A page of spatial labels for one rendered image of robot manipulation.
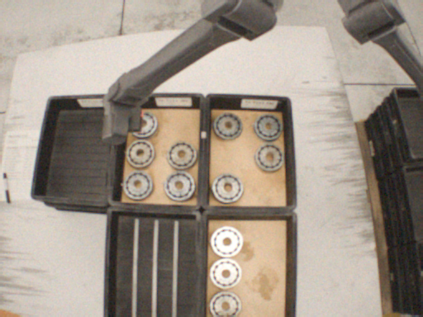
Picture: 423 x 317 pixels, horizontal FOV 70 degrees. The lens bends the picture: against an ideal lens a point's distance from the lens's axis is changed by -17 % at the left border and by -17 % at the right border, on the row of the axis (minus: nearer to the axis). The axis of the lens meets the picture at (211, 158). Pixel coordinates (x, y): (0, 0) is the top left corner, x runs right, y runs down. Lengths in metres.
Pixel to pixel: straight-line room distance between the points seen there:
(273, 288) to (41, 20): 2.66
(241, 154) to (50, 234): 0.81
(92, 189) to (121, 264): 0.29
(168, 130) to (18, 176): 0.71
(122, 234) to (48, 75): 0.88
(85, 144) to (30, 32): 1.86
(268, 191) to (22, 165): 1.03
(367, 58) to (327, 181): 1.52
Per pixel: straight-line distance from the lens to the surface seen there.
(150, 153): 1.22
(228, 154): 1.24
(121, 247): 1.21
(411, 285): 1.93
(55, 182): 1.34
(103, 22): 2.79
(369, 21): 0.65
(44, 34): 2.95
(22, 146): 1.62
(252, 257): 1.18
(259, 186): 1.22
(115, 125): 0.82
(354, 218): 1.44
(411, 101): 2.08
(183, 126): 1.28
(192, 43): 0.61
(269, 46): 1.65
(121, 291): 1.21
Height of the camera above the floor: 2.00
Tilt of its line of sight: 72 degrees down
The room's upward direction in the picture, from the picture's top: 2 degrees clockwise
